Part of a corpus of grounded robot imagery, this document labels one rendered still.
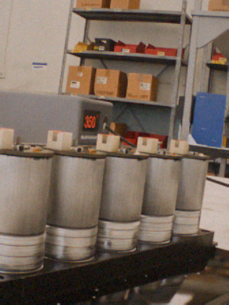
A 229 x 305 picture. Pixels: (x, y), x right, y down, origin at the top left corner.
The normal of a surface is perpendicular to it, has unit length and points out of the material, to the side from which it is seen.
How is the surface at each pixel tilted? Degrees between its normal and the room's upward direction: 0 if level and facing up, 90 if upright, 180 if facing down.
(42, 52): 90
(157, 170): 90
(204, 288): 0
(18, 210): 90
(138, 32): 90
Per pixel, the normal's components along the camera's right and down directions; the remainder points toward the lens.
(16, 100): -0.33, 0.04
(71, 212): 0.22, 0.11
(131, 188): 0.47, 0.13
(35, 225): 0.73, 0.15
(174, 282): 0.11, -0.99
